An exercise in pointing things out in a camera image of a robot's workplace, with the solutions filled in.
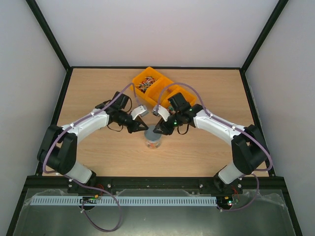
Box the purple cable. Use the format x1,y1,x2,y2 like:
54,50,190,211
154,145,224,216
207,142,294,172
156,82,274,213
42,82,123,232

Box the clear plastic jar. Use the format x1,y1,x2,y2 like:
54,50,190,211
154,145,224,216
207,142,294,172
145,138,161,149

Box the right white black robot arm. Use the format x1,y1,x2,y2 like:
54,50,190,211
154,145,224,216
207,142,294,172
153,92,270,193

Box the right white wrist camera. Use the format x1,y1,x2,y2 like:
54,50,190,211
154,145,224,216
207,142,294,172
152,105,170,121

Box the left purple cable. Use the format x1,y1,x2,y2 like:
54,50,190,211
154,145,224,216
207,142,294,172
42,82,123,232

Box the yellow bin with gummies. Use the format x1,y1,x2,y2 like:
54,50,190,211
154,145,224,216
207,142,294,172
145,76,178,107

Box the grey round jar lid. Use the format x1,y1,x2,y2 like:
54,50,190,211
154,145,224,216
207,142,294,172
144,125,161,142

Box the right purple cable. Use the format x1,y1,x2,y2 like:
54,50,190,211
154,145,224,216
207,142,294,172
156,82,274,213

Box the yellow bin with lollipops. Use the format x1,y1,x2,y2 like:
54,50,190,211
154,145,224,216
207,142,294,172
132,67,162,99

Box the grey slotted cable duct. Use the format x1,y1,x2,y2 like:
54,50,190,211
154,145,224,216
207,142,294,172
30,196,217,207

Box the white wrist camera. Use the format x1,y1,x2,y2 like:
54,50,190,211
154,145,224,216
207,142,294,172
152,105,170,121
130,105,149,120

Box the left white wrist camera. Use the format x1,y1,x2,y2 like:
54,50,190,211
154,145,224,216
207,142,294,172
130,105,149,120

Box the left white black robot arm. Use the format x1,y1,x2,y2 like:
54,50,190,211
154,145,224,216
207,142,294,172
37,92,148,186

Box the yellow bin with colourful candies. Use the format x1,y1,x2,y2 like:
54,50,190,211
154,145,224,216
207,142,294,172
157,85,196,109

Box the black front mounting rail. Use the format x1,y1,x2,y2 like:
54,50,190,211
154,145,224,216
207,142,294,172
23,176,287,196

